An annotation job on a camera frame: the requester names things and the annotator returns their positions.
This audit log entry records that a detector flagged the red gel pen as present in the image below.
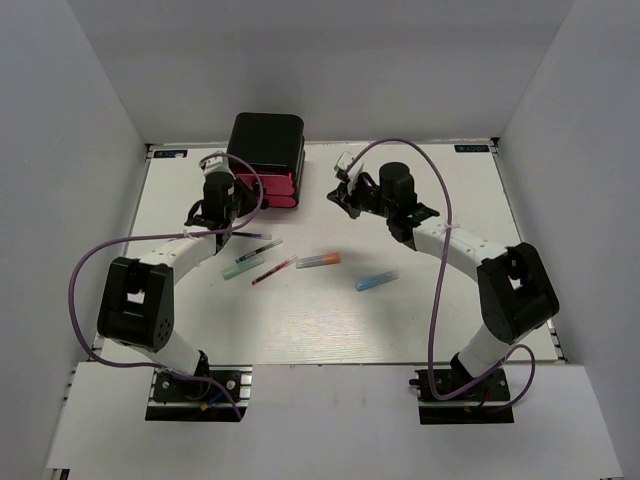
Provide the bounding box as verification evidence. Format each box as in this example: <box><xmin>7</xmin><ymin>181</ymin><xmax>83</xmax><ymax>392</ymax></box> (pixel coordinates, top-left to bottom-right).
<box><xmin>251</xmin><ymin>255</ymin><xmax>298</xmax><ymax>286</ymax></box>

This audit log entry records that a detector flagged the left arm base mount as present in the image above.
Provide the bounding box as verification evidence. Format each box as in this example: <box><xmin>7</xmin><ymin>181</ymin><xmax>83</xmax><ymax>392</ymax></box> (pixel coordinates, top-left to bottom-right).
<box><xmin>145</xmin><ymin>366</ymin><xmax>253</xmax><ymax>423</ymax></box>

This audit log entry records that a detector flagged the green gel pen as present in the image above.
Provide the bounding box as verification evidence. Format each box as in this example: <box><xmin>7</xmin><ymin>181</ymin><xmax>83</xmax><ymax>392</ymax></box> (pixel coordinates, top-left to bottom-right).
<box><xmin>235</xmin><ymin>238</ymin><xmax>283</xmax><ymax>263</ymax></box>

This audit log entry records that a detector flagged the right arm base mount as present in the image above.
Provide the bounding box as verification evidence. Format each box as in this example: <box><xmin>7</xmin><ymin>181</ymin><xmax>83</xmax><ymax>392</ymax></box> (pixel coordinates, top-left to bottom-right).
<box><xmin>409</xmin><ymin>369</ymin><xmax>514</xmax><ymax>425</ymax></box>

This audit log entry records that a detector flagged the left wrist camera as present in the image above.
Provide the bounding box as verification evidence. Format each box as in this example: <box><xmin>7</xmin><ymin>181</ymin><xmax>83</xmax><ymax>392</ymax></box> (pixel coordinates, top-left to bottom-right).
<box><xmin>198</xmin><ymin>152</ymin><xmax>233</xmax><ymax>176</ymax></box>

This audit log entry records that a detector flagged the black drawer cabinet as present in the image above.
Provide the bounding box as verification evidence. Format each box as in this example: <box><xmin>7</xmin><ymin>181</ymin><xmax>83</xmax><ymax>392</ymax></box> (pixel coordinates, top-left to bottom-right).
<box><xmin>226</xmin><ymin>112</ymin><xmax>305</xmax><ymax>203</ymax></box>

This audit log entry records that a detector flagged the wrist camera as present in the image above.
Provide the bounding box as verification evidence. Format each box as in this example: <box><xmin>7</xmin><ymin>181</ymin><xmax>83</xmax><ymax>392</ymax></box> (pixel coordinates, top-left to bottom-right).
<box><xmin>198</xmin><ymin>152</ymin><xmax>233</xmax><ymax>176</ymax></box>
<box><xmin>334</xmin><ymin>151</ymin><xmax>363</xmax><ymax>192</ymax></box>

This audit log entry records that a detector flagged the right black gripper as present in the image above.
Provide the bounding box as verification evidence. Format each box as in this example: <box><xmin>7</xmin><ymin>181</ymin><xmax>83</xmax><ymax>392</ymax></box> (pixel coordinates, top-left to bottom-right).
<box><xmin>329</xmin><ymin>174</ymin><xmax>396</xmax><ymax>219</ymax></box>

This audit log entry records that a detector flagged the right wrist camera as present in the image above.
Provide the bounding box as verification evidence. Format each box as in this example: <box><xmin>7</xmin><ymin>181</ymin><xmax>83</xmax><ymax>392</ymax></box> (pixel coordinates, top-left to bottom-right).
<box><xmin>334</xmin><ymin>151</ymin><xmax>363</xmax><ymax>192</ymax></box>

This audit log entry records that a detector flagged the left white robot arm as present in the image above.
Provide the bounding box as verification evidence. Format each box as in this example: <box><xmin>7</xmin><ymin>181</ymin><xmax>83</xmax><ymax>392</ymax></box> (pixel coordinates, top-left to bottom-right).
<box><xmin>97</xmin><ymin>170</ymin><xmax>264</xmax><ymax>399</ymax></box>

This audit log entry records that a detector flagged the blue highlighter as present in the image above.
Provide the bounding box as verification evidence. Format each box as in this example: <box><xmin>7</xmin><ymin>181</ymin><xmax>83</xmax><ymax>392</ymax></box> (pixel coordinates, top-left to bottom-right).
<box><xmin>355</xmin><ymin>270</ymin><xmax>399</xmax><ymax>292</ymax></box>

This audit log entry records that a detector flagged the pink top drawer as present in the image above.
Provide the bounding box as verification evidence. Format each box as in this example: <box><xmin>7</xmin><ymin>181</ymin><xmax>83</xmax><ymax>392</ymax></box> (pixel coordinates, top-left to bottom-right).
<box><xmin>236</xmin><ymin>172</ymin><xmax>293</xmax><ymax>183</ymax></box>

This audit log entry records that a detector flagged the green highlighter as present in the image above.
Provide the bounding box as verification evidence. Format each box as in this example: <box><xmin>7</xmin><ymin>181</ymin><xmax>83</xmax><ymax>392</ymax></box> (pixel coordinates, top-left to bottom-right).
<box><xmin>221</xmin><ymin>257</ymin><xmax>265</xmax><ymax>281</ymax></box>

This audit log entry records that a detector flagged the orange highlighter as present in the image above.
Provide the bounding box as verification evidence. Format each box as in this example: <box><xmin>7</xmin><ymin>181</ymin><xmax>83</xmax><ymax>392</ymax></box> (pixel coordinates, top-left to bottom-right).
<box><xmin>295</xmin><ymin>253</ymin><xmax>341</xmax><ymax>269</ymax></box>

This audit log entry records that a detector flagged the pink bottom drawer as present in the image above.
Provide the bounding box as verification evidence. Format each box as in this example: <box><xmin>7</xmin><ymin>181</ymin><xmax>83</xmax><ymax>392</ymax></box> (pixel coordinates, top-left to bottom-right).
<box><xmin>261</xmin><ymin>195</ymin><xmax>298</xmax><ymax>210</ymax></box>

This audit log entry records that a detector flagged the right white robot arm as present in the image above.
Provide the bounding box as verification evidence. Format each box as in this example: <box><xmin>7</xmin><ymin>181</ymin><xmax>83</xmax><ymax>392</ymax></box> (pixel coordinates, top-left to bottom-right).
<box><xmin>327</xmin><ymin>159</ymin><xmax>559</xmax><ymax>399</ymax></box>

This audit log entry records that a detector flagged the purple gel pen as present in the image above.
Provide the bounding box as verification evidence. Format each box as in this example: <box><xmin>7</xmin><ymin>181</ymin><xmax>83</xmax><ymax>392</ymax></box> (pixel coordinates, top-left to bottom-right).
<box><xmin>231</xmin><ymin>231</ymin><xmax>273</xmax><ymax>240</ymax></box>

